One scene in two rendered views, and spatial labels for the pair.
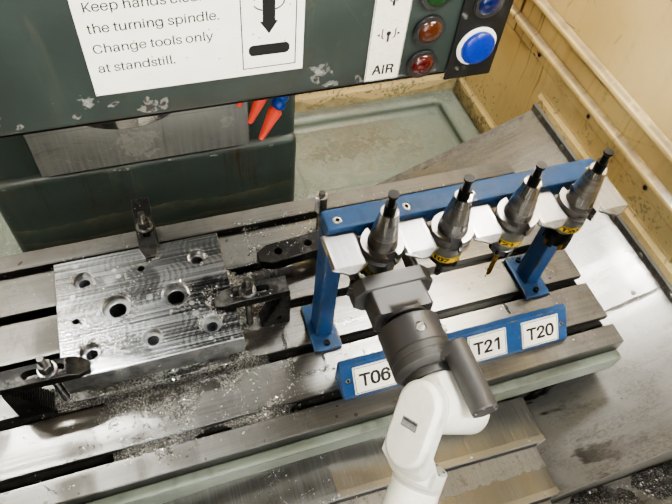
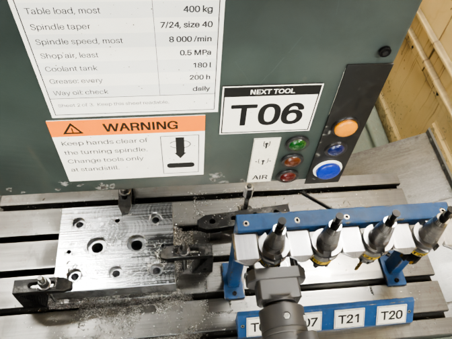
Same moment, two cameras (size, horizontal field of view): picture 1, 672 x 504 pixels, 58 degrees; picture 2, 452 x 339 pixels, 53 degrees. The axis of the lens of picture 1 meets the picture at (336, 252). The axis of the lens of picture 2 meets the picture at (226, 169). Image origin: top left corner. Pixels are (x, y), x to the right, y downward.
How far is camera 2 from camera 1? 0.18 m
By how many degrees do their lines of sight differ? 8
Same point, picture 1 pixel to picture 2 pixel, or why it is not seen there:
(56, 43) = (46, 157)
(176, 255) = (142, 214)
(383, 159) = not seen: hidden behind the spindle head
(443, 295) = (325, 272)
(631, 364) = not seen: outside the picture
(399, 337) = (270, 319)
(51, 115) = (42, 187)
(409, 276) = (288, 273)
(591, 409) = not seen: outside the picture
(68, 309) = (65, 242)
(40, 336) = (47, 253)
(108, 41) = (77, 158)
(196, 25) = (132, 153)
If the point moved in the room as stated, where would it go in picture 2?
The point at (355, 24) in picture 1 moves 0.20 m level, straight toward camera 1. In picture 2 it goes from (239, 155) to (178, 323)
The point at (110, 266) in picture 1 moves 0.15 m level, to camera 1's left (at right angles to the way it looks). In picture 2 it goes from (97, 215) to (46, 198)
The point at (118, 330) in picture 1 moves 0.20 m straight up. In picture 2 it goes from (94, 263) to (77, 224)
